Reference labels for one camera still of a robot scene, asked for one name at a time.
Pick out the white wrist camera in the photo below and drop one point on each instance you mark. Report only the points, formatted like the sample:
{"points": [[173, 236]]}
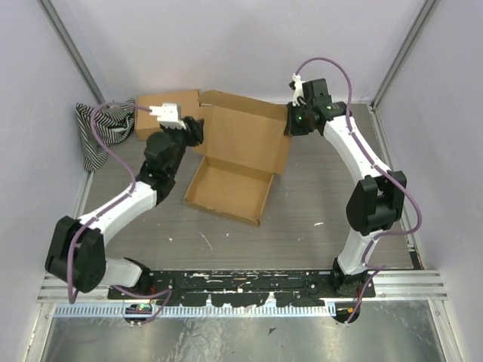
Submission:
{"points": [[296, 85], [168, 116]]}

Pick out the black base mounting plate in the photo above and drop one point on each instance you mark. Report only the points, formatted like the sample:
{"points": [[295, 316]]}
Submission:
{"points": [[246, 288]]}

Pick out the brown cardboard box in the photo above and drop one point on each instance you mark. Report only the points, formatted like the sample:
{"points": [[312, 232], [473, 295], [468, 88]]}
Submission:
{"points": [[244, 149], [146, 124]]}

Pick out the aluminium corner post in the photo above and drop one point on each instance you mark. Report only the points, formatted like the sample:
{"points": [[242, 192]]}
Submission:
{"points": [[420, 21], [68, 29]]}

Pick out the right aluminium corner post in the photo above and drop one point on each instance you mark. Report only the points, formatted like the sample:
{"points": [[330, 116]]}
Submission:
{"points": [[420, 21]]}

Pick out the striped black white cloth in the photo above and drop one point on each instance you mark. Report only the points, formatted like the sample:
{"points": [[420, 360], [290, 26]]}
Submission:
{"points": [[114, 125]]}

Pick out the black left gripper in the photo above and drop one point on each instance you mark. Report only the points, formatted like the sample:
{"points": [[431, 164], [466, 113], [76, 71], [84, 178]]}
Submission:
{"points": [[196, 135]]}

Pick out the aluminium front frame rail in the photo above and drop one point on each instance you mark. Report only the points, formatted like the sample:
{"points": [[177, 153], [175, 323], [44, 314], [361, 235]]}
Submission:
{"points": [[390, 285]]}

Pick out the folded brown cardboard box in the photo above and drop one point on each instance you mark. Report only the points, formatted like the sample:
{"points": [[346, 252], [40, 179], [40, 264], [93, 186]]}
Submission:
{"points": [[146, 124]]}

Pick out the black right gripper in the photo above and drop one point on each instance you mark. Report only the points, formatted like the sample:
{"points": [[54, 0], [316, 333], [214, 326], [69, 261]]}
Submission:
{"points": [[293, 129]]}

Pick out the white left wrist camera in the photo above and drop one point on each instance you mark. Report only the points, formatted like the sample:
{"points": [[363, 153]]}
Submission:
{"points": [[168, 116]]}

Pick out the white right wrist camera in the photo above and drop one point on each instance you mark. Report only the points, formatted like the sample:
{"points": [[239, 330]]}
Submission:
{"points": [[296, 85]]}

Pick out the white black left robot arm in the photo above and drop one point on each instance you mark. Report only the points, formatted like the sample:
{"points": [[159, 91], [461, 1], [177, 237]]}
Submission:
{"points": [[77, 254]]}

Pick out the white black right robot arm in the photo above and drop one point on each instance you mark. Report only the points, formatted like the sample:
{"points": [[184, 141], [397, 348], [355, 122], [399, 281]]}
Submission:
{"points": [[377, 199]]}

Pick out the left aluminium corner post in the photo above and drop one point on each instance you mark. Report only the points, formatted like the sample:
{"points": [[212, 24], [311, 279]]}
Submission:
{"points": [[68, 29]]}

